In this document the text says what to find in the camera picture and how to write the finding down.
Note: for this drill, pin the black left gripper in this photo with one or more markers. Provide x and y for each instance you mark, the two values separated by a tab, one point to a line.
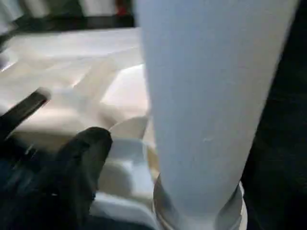
19	112

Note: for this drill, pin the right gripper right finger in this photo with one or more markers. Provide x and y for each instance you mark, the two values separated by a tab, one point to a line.
280	191

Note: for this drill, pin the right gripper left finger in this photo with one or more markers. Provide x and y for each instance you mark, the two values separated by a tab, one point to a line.
79	179

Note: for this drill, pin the white plastic table top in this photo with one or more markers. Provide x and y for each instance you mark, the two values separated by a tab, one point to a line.
72	72

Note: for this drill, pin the white plastic table leg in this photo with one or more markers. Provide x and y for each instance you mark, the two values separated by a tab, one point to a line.
204	83

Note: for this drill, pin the red item behind glass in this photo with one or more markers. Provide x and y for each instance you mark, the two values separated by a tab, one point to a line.
122	10

